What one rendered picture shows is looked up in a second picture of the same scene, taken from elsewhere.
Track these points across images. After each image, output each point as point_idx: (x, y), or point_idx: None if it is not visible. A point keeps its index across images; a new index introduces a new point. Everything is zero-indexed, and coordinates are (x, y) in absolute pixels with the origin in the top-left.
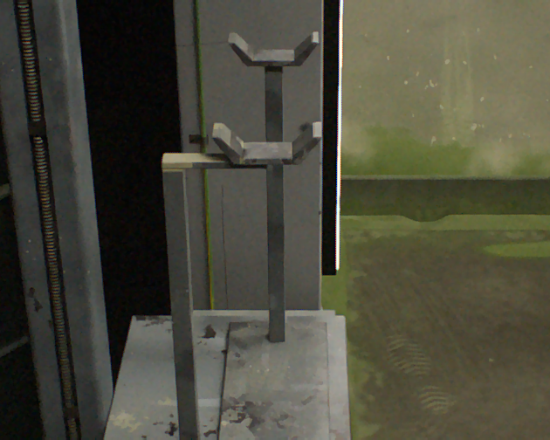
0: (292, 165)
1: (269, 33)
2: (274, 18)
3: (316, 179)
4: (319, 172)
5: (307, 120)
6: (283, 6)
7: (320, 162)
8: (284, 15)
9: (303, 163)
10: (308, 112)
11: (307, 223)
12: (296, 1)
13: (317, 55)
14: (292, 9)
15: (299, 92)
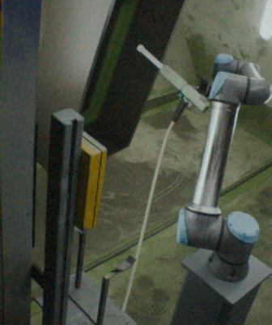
0: (24, 225)
1: (19, 194)
2: (20, 189)
3: (31, 225)
4: (31, 223)
5: (28, 212)
6: (23, 185)
7: (31, 221)
8: (23, 187)
9: (27, 223)
10: (29, 209)
11: (28, 238)
12: (26, 183)
13: (31, 194)
14: (25, 185)
15: (27, 205)
